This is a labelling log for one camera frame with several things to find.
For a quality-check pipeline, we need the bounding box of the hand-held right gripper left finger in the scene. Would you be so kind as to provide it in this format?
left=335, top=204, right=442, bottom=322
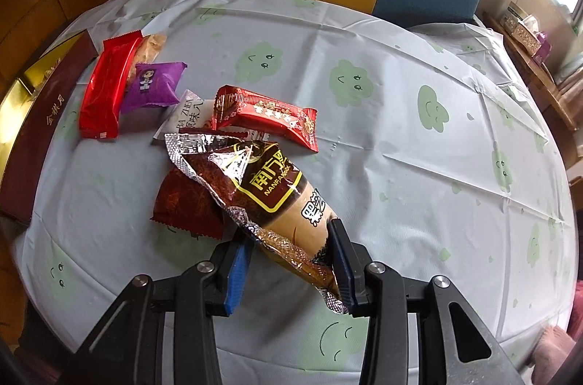
left=68, top=237, right=256, bottom=385

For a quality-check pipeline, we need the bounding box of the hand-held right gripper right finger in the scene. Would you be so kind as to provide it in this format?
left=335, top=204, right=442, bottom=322
left=327, top=219, right=524, bottom=385

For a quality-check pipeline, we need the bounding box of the red patterned snack packet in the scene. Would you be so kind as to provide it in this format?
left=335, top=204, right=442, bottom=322
left=213, top=85, right=320, bottom=153

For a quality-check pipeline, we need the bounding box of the plain red snack packet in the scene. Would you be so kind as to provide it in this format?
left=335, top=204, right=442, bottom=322
left=78, top=31, right=144, bottom=140

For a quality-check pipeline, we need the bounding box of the dark red snack packet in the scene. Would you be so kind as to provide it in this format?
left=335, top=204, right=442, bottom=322
left=150, top=164, right=228, bottom=241

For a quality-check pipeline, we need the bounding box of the wooden side table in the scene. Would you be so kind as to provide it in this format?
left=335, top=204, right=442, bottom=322
left=483, top=12, right=583, bottom=131

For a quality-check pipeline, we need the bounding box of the gold and maroon gift box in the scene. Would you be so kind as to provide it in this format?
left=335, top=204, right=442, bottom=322
left=0, top=29, right=98, bottom=226

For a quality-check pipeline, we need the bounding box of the pink cloth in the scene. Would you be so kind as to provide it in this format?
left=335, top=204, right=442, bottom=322
left=533, top=323, right=581, bottom=385

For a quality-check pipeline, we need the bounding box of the large brown snack bag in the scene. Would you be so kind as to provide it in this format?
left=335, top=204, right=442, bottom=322
left=164, top=132, right=351, bottom=315

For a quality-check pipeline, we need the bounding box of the white snack packet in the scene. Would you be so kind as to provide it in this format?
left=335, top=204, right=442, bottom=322
left=152, top=90, right=269, bottom=146

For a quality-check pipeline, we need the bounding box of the purple snack packet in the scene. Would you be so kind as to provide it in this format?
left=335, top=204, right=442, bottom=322
left=119, top=62, right=188, bottom=115

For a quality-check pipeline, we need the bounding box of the clear beige pastry packet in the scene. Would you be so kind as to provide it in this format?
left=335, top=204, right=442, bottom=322
left=134, top=32, right=168, bottom=64

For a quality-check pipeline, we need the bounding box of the purple box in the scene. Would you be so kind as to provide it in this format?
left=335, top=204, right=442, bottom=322
left=532, top=31, right=553, bottom=63

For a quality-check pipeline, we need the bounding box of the white cloud-print tablecloth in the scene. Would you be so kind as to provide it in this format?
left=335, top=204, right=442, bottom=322
left=9, top=0, right=579, bottom=372

